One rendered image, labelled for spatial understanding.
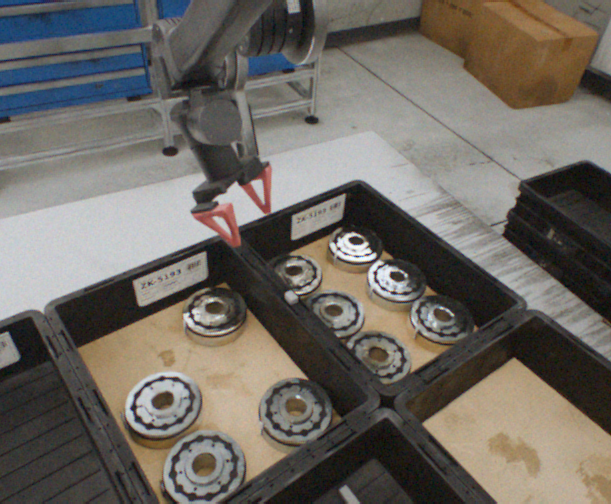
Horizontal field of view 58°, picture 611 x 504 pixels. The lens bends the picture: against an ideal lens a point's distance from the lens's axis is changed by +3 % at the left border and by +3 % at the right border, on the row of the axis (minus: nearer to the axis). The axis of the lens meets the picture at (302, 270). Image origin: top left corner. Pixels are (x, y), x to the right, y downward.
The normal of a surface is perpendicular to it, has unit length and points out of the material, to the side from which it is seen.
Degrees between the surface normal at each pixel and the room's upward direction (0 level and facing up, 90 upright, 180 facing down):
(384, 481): 0
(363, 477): 0
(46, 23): 90
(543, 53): 89
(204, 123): 64
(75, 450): 0
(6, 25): 90
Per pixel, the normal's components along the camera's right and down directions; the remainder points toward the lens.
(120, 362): 0.05, -0.72
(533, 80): 0.28, 0.68
